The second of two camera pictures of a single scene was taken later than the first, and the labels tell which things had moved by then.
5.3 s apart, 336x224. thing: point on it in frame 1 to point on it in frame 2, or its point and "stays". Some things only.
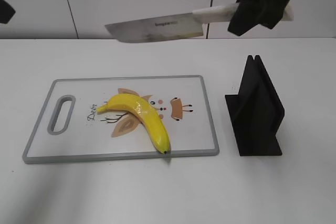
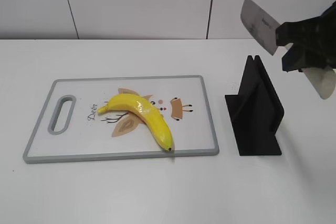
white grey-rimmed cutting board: [69, 128] stays
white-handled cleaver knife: [169, 28] to [263, 27]
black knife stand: [256, 113] stays
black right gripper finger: [251, 2] to [289, 33]
